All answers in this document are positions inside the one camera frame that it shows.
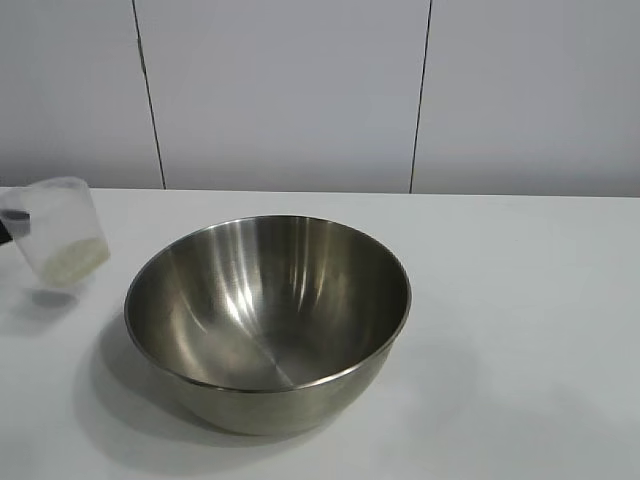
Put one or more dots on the stainless steel mixing bowl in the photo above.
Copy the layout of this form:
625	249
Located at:
260	310

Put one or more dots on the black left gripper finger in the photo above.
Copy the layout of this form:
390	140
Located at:
5	231

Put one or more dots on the clear plastic measuring cup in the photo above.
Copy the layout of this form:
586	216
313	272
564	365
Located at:
60	220

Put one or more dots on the white uncooked rice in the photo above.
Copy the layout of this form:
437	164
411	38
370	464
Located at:
75	262

